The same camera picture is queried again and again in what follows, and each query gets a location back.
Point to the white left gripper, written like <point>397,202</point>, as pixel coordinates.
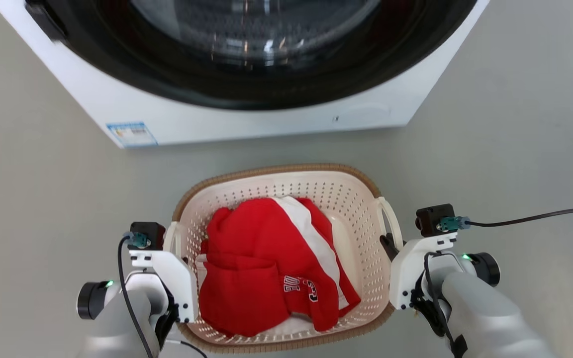
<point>179,281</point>

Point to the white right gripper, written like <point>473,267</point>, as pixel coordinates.
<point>403,273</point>

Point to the cream perforated laundry basket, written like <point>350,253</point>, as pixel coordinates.
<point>351,199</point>

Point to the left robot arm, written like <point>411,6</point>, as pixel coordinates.
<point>117,318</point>

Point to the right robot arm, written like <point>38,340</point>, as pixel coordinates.
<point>485,313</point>

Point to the red and white garment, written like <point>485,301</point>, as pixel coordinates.
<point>251,268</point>

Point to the white cloth under garment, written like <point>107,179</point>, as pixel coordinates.
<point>294,325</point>

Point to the blue energy label sticker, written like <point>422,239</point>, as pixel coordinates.
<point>132,134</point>

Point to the white front-load washing machine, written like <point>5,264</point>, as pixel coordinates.
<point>246,122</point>

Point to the black round washer door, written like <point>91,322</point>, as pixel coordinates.
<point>266,84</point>

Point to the black door hinge block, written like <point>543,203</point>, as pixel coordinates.
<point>45,17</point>

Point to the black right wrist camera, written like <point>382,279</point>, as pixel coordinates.
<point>430,216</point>

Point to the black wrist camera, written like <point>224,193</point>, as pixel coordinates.
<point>149,231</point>
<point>430,216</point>

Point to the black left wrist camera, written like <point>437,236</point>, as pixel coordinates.
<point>149,231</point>

